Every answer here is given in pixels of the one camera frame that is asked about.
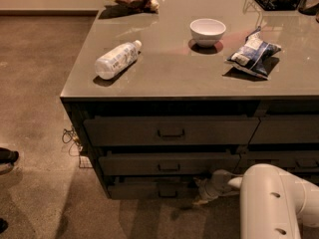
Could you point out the black shoe tip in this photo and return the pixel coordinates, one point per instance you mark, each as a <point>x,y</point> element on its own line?
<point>3,225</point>

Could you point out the dark drawer cabinet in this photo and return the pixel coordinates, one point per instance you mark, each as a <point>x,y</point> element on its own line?
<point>174,77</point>

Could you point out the black shoe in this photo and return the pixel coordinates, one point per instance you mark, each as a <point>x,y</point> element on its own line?
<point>7,159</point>

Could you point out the white ceramic bowl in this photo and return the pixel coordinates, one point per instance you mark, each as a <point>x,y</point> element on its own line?
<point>206,32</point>

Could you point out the blue white chip bag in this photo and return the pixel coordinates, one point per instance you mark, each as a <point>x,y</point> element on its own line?
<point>249,57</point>

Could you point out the clear plastic water bottle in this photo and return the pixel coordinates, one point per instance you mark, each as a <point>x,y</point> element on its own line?
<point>118,59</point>

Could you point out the dark round object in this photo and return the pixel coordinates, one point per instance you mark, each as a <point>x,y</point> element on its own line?
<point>308,7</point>

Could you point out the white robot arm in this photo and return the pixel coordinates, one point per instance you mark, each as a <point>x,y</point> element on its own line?
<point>274,203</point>

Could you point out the drawer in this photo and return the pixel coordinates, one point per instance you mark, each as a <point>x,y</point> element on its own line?
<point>152,187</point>
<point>166,163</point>
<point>287,129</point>
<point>293,161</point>
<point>125,131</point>

